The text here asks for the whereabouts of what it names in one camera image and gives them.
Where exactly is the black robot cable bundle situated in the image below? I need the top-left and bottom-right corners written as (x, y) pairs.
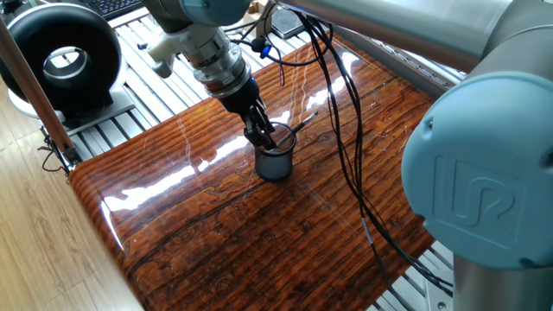
top-left (224, 0), bottom-right (454, 310)

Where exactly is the black pen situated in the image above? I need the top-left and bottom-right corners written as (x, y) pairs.
top-left (270, 111), bottom-right (319, 150)

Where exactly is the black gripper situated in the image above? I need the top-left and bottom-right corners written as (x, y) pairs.
top-left (215, 76), bottom-right (277, 150)

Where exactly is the metal mounting plate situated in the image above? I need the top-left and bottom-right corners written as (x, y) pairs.
top-left (425, 278), bottom-right (454, 311)

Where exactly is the dark flat pad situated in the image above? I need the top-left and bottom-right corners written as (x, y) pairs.
top-left (270, 6), bottom-right (306, 40)

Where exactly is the brown wooden pole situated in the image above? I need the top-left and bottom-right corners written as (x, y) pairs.
top-left (0, 16), bottom-right (81, 164)

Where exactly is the black mesh pen holder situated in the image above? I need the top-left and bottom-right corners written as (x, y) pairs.
top-left (252, 122), bottom-right (298, 182)

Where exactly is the black keyboard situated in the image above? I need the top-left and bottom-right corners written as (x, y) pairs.
top-left (79, 0), bottom-right (146, 21)

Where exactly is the glossy wood grain board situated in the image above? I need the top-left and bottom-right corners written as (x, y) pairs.
top-left (68, 34), bottom-right (437, 311)

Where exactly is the black ring device white base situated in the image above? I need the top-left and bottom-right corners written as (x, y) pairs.
top-left (0, 2), bottom-right (137, 130)

